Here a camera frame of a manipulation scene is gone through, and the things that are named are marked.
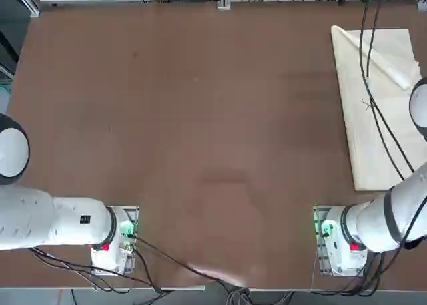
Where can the cream tablecloth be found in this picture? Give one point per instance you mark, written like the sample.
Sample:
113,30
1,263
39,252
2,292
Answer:
367,145

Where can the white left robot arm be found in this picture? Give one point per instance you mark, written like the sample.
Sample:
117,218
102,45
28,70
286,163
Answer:
33,218

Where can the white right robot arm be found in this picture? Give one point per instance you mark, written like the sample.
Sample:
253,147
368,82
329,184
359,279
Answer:
373,225

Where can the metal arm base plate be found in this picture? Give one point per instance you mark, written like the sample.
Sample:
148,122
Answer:
322,263
135,213

